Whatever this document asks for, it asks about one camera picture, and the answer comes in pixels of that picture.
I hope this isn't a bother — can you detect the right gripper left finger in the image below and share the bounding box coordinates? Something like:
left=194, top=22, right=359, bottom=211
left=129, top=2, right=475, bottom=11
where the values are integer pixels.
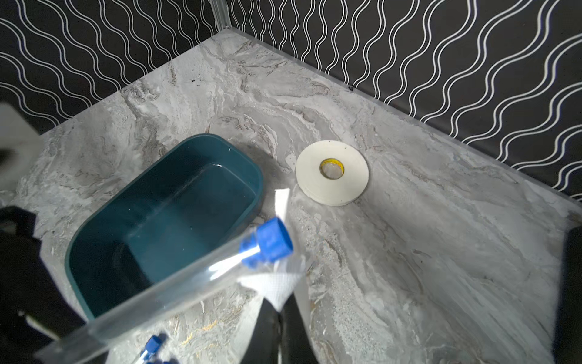
left=240, top=299, right=280, bottom=364

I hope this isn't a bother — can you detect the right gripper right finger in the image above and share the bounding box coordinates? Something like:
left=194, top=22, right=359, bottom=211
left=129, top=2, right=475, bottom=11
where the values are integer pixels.
left=280, top=294, right=318, bottom=364

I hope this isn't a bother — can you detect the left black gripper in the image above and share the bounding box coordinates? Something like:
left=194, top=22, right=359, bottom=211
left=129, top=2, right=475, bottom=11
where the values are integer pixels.
left=1, top=206, right=86, bottom=363

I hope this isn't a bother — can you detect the blue capped test tube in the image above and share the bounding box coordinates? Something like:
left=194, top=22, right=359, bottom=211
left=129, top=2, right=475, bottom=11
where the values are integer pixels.
left=34, top=217, right=294, bottom=363
left=146, top=358, right=179, bottom=364
left=131, top=335, right=165, bottom=364

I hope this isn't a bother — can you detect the white wipe cloth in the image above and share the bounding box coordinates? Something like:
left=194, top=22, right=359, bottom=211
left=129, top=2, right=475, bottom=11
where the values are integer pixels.
left=237, top=188, right=310, bottom=312

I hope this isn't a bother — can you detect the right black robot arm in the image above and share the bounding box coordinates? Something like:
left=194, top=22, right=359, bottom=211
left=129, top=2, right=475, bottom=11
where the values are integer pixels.
left=241, top=227, right=581, bottom=363

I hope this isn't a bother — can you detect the teal plastic tray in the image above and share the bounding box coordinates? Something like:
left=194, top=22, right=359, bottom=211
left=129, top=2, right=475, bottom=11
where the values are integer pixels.
left=65, top=133, right=264, bottom=319

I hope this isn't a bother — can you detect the white tape roll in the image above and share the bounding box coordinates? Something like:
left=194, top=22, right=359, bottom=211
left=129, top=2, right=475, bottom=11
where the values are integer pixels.
left=295, top=140, right=369, bottom=206

